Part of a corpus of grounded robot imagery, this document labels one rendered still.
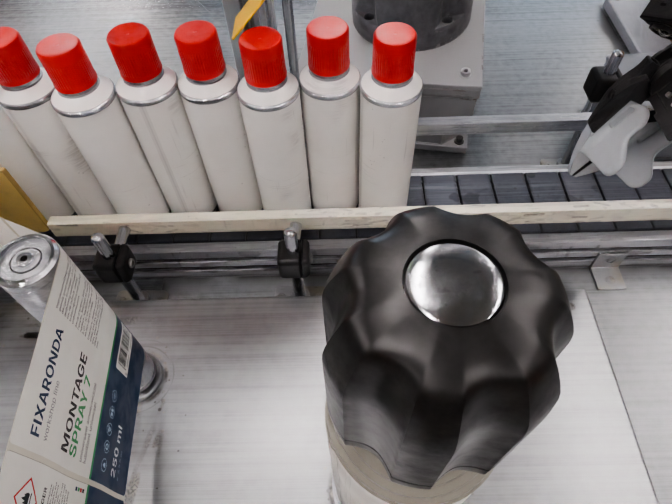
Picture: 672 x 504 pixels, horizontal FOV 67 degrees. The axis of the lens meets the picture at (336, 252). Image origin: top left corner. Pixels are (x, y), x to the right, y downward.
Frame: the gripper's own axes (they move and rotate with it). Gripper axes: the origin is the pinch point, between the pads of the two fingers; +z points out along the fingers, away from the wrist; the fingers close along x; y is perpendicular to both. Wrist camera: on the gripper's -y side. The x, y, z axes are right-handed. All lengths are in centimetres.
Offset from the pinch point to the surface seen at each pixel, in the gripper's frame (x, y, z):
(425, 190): -9.9, -1.4, 12.0
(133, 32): -41.7, -0.2, 6.6
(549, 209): -2.1, 4.6, 3.4
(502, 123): -8.1, -2.7, 1.6
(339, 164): -22.2, 2.4, 9.5
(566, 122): -2.5, -2.7, -1.5
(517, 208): -4.8, 4.4, 5.0
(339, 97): -25.8, 2.4, 2.8
